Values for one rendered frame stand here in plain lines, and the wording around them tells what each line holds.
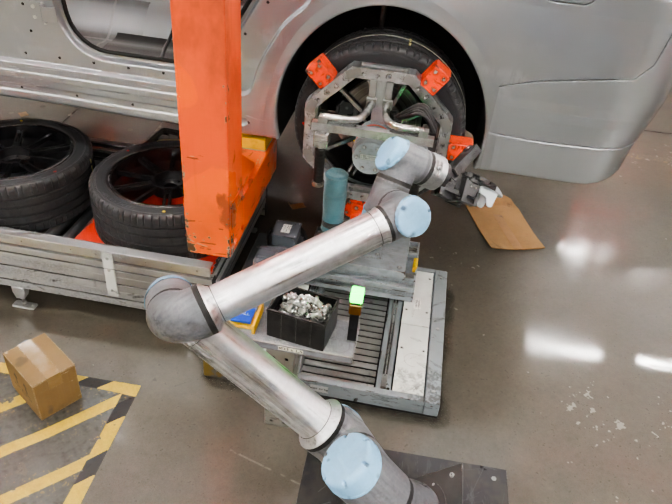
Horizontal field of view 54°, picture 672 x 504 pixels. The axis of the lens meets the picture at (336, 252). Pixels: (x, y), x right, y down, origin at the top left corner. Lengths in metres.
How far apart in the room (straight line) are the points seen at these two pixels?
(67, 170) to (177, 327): 1.68
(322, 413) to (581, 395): 1.41
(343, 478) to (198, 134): 1.14
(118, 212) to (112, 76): 0.54
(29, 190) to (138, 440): 1.12
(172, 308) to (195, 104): 0.85
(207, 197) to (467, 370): 1.29
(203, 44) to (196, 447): 1.35
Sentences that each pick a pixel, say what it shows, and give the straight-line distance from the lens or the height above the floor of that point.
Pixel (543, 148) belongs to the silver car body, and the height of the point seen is 0.87.
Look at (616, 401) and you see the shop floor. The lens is 2.91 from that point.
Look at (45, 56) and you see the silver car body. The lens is 2.95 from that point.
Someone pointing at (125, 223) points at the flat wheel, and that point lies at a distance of 2.71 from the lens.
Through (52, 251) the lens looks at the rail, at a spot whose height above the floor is 0.34.
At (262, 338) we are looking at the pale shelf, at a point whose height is 0.45.
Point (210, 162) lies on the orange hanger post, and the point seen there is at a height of 0.90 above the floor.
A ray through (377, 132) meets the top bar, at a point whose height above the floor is 0.98.
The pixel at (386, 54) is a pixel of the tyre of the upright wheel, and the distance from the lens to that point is 2.43.
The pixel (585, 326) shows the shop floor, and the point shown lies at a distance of 3.20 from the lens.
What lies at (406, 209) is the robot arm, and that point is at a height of 1.18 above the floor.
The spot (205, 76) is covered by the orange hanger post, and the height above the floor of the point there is 1.19.
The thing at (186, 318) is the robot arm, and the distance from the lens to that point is 1.40.
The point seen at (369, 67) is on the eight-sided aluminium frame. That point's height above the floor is 1.12.
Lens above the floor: 1.95
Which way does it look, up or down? 36 degrees down
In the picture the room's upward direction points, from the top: 5 degrees clockwise
